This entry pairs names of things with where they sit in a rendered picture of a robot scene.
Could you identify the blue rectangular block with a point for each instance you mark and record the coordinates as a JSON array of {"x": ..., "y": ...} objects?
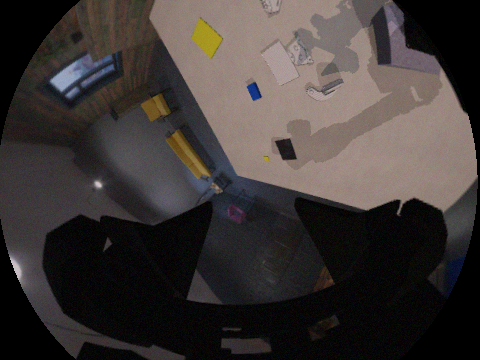
[{"x": 254, "y": 91}]

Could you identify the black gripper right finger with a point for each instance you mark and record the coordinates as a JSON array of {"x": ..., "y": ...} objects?
[{"x": 341, "y": 236}]

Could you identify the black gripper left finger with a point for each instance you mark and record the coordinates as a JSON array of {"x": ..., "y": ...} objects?
[{"x": 173, "y": 247}]

